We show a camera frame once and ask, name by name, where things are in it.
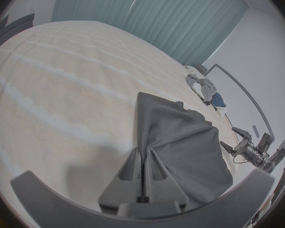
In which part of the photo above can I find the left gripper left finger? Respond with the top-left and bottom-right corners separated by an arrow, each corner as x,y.
98,147 -> 143,208

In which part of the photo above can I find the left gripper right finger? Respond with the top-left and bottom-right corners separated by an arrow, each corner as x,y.
144,149 -> 189,208

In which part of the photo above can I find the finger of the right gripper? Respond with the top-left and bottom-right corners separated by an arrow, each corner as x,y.
220,141 -> 237,157
231,127 -> 250,140

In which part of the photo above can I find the black T-shirt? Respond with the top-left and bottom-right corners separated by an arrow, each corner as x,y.
136,92 -> 234,204

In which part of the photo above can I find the pile of clothes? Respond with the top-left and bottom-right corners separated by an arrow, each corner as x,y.
185,74 -> 227,118

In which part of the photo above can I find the bed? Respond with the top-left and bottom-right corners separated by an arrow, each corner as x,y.
0,20 -> 275,213

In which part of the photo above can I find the grey bedside table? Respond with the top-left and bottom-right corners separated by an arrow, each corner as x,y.
192,62 -> 207,73

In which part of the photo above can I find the white printed pillow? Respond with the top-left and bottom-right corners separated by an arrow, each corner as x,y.
184,66 -> 202,76

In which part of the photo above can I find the blue-green curtain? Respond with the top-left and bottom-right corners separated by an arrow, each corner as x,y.
120,0 -> 250,65
51,0 -> 146,30

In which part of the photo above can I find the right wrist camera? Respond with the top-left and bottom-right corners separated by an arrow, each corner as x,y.
258,132 -> 274,151

